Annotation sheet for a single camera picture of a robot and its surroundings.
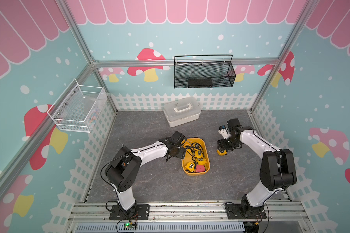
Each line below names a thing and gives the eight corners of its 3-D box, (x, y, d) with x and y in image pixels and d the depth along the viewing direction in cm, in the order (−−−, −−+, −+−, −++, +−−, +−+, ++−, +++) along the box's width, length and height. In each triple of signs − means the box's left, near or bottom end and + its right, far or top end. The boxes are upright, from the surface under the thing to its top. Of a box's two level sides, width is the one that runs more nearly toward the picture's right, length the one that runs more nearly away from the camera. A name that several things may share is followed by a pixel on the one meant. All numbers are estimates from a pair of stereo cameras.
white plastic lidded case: (164, 127, 112) (162, 116, 102) (166, 107, 126) (164, 96, 116) (199, 127, 112) (201, 116, 102) (197, 107, 126) (198, 96, 116)
